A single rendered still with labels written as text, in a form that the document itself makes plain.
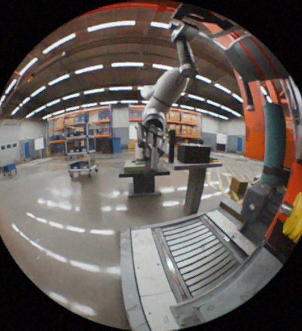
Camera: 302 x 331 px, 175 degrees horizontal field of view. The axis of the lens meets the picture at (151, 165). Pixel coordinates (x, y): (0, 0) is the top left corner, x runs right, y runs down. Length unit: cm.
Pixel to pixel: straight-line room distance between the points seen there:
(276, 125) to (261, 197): 32
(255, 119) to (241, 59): 52
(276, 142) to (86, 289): 91
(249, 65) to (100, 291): 93
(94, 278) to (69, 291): 19
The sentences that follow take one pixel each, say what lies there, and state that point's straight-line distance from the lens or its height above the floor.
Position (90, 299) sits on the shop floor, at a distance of 64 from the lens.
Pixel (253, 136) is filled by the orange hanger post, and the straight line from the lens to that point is 78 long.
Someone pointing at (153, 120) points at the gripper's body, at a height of 65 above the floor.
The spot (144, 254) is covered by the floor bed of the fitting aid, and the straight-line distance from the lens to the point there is 55.
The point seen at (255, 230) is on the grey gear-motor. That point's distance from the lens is 83.
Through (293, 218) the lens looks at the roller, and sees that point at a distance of 17.
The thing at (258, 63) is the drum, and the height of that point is 79.
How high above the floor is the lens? 57
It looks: 13 degrees down
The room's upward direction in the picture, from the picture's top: straight up
